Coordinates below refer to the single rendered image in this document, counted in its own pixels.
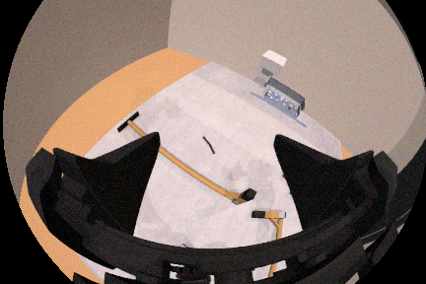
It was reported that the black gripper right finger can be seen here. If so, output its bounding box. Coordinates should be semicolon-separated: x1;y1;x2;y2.
273;135;375;231

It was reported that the long tan scraper with grey crossbar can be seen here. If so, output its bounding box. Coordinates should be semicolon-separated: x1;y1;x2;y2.
252;211;287;277

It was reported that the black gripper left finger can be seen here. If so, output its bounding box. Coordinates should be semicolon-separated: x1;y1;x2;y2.
52;132;161;235

